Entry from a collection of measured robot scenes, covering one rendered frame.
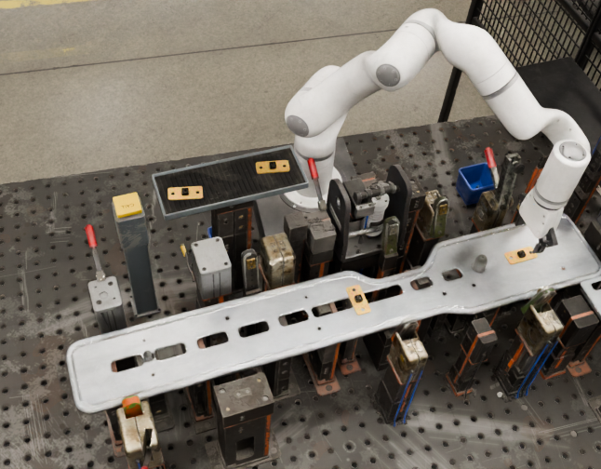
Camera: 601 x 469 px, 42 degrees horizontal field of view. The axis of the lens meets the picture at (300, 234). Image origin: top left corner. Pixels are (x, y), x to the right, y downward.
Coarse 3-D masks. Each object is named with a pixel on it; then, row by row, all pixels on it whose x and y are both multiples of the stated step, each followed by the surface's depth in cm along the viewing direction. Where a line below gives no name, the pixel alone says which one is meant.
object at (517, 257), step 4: (520, 248) 207; (524, 248) 207; (528, 248) 207; (532, 248) 207; (508, 252) 206; (512, 252) 206; (516, 252) 206; (520, 252) 205; (524, 252) 205; (528, 252) 206; (508, 256) 205; (512, 256) 205; (516, 256) 205; (520, 256) 204; (524, 256) 205; (528, 256) 205; (532, 256) 206; (536, 256) 206; (508, 260) 204; (512, 260) 204; (516, 260) 204; (520, 260) 205; (524, 260) 205
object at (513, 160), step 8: (504, 160) 199; (512, 160) 198; (520, 160) 198; (504, 168) 200; (512, 168) 201; (520, 168) 196; (504, 176) 201; (512, 176) 202; (504, 184) 202; (512, 184) 204; (496, 192) 207; (504, 192) 206; (512, 192) 206
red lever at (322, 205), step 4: (308, 160) 201; (312, 160) 201; (308, 164) 201; (312, 164) 201; (312, 168) 201; (316, 168) 201; (312, 172) 201; (316, 172) 201; (312, 176) 201; (316, 176) 201; (316, 180) 201; (316, 184) 201; (316, 188) 201; (316, 192) 201; (320, 192) 201; (320, 196) 201; (320, 200) 200; (324, 200) 200; (320, 204) 200; (324, 204) 200; (320, 208) 200; (324, 208) 200
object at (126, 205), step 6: (114, 198) 189; (120, 198) 189; (126, 198) 189; (132, 198) 189; (138, 198) 189; (114, 204) 188; (120, 204) 188; (126, 204) 188; (132, 204) 188; (138, 204) 188; (120, 210) 186; (126, 210) 187; (132, 210) 187; (138, 210) 187; (120, 216) 186
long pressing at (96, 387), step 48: (480, 240) 208; (528, 240) 209; (576, 240) 210; (288, 288) 195; (336, 288) 196; (432, 288) 198; (480, 288) 199; (528, 288) 199; (96, 336) 183; (144, 336) 184; (192, 336) 185; (240, 336) 186; (288, 336) 187; (336, 336) 188; (96, 384) 176; (144, 384) 177; (192, 384) 178
